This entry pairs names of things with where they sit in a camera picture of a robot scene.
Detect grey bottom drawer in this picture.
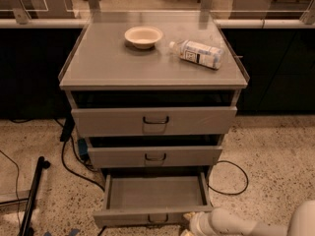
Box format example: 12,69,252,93
94,171,212,227

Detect white bowl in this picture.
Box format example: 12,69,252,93
124,27,163,49

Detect grey drawer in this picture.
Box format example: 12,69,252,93
67,89,238,137
94,171,212,227
88,135,222,168

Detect black floor cable right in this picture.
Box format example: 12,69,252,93
207,160,250,197

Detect black floor cable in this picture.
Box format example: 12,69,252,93
207,160,250,197
53,116,106,193

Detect thin black cable far left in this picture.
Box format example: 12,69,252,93
0,149,23,228

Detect clear plastic water bottle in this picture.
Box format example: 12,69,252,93
169,40,224,70

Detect grey drawer cabinet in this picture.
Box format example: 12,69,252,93
60,11,247,171

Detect grey top drawer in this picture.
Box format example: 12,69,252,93
67,89,238,137

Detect grey middle drawer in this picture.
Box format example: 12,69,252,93
88,135,222,168

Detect black floor cable left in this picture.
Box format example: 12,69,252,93
53,116,106,193

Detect black metal stand leg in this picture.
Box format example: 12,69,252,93
18,156,50,236

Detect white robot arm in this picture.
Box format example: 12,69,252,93
180,200,315,236

